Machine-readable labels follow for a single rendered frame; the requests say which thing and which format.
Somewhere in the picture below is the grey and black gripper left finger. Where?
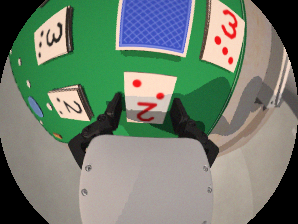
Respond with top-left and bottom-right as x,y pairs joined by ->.
68,93 -> 122,170

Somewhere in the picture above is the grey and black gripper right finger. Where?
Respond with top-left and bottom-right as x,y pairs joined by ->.
170,98 -> 219,168

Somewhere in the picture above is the green card table cloth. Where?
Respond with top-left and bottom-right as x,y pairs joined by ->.
9,0 -> 240,143

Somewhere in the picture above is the blue round coaster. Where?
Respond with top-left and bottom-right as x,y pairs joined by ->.
28,96 -> 43,117

